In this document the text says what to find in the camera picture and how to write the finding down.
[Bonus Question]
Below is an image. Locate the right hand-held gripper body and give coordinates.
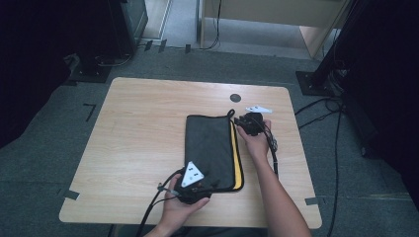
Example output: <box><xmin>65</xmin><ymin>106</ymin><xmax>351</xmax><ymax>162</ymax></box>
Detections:
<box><xmin>241</xmin><ymin>105</ymin><xmax>274</xmax><ymax>137</ymax></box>

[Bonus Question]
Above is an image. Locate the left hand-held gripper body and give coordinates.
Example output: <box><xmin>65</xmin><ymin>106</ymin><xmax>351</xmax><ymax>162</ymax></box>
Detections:
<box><xmin>173</xmin><ymin>160</ymin><xmax>213</xmax><ymax>205</ymax></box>

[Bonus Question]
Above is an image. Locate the dark grey yellow-lined cloth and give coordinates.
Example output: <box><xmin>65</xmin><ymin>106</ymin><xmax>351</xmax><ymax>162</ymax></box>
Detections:
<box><xmin>182</xmin><ymin>109</ymin><xmax>245</xmax><ymax>193</ymax></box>

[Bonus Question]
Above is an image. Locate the person's right hand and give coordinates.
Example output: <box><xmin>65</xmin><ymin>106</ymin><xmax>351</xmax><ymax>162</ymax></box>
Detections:
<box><xmin>235</xmin><ymin>118</ymin><xmax>273</xmax><ymax>163</ymax></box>

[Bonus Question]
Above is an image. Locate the person's left hand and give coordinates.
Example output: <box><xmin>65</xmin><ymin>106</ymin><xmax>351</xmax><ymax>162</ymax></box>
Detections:
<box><xmin>161</xmin><ymin>173</ymin><xmax>211</xmax><ymax>232</ymax></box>

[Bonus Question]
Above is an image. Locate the beige wooden furniture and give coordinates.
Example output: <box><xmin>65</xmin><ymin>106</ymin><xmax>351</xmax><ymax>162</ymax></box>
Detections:
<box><xmin>197</xmin><ymin>0</ymin><xmax>351</xmax><ymax>61</ymax></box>

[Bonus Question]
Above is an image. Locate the black corner tape mark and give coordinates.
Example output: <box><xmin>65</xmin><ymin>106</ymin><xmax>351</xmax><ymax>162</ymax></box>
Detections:
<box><xmin>82</xmin><ymin>103</ymin><xmax>97</xmax><ymax>122</ymax></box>

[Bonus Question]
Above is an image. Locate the black cabinet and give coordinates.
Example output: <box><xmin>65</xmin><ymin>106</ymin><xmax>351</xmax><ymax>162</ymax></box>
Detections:
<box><xmin>108</xmin><ymin>0</ymin><xmax>149</xmax><ymax>57</ymax></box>

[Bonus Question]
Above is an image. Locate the right hand-held gripper cable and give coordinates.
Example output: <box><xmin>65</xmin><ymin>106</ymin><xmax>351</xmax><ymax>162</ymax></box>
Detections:
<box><xmin>258</xmin><ymin>118</ymin><xmax>280</xmax><ymax>176</ymax></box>

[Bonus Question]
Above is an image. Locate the hand-held gripper cable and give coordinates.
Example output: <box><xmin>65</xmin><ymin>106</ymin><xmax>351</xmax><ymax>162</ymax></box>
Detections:
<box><xmin>135</xmin><ymin>168</ymin><xmax>186</xmax><ymax>237</ymax></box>
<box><xmin>258</xmin><ymin>118</ymin><xmax>280</xmax><ymax>176</ymax></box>

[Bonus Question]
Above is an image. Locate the left hand-held gripper cable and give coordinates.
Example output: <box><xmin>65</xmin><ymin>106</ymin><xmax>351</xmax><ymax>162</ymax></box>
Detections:
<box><xmin>135</xmin><ymin>168</ymin><xmax>186</xmax><ymax>237</ymax></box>

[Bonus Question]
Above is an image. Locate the black stand with base plate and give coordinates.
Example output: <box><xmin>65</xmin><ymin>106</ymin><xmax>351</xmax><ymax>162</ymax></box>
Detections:
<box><xmin>294</xmin><ymin>0</ymin><xmax>364</xmax><ymax>98</ymax></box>

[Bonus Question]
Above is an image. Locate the long black floor cable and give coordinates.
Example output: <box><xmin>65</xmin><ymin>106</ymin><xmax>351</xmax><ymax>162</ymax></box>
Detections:
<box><xmin>325</xmin><ymin>112</ymin><xmax>344</xmax><ymax>237</ymax></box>

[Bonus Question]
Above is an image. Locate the thin black hanging cable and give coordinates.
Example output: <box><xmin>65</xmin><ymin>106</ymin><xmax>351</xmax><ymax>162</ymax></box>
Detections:
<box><xmin>200</xmin><ymin>0</ymin><xmax>222</xmax><ymax>51</ymax></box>

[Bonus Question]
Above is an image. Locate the black stand base with cables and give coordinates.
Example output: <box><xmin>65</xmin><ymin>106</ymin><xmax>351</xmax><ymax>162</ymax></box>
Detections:
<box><xmin>63</xmin><ymin>52</ymin><xmax>132</xmax><ymax>84</ymax></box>

